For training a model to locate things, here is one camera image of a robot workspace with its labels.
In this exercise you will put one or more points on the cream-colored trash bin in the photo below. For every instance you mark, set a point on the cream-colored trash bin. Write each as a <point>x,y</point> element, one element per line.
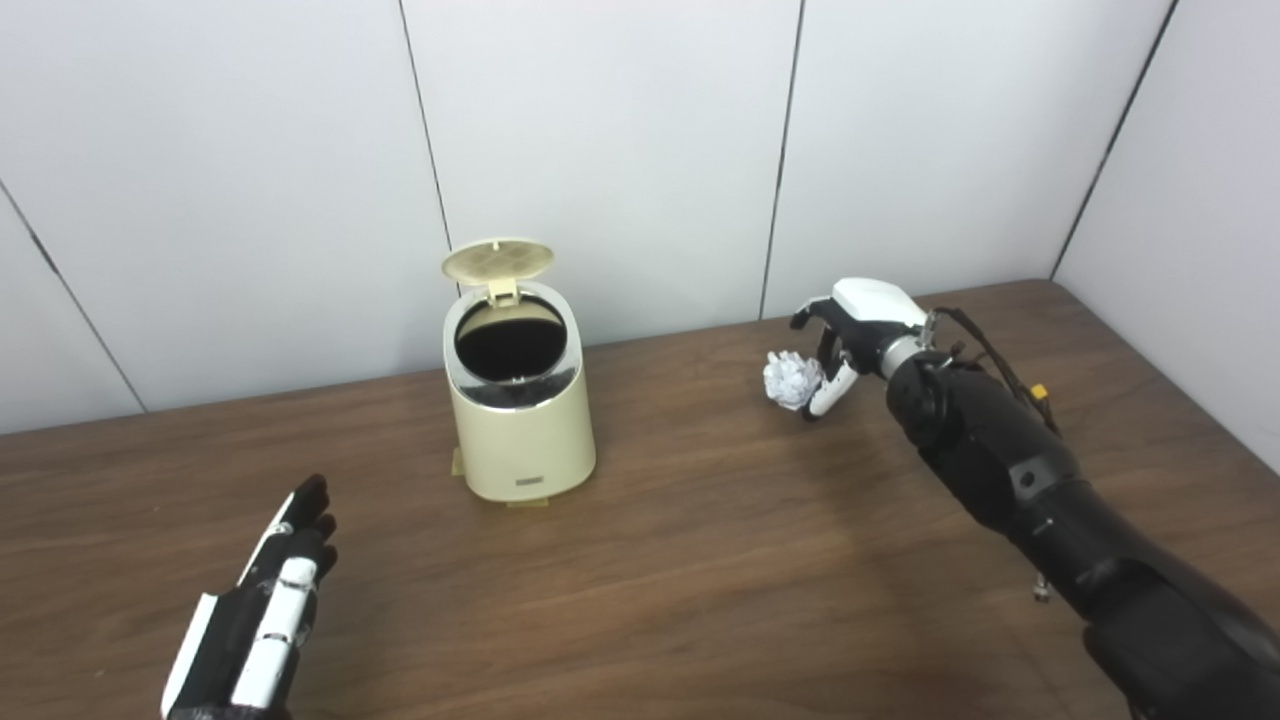
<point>525,440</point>

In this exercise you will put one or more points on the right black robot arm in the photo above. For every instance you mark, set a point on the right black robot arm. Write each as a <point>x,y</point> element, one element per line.
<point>1050,500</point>

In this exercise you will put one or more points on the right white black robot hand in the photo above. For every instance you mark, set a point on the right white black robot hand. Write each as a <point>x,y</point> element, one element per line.
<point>875,305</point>

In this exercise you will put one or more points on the white paper ball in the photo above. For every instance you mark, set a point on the white paper ball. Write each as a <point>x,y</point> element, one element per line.
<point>793,380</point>

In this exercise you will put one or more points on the round cream bin lid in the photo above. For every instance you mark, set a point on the round cream bin lid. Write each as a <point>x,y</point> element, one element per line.
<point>497,260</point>

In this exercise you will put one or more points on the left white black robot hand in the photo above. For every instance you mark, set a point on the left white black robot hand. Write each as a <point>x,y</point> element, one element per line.
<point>265,620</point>

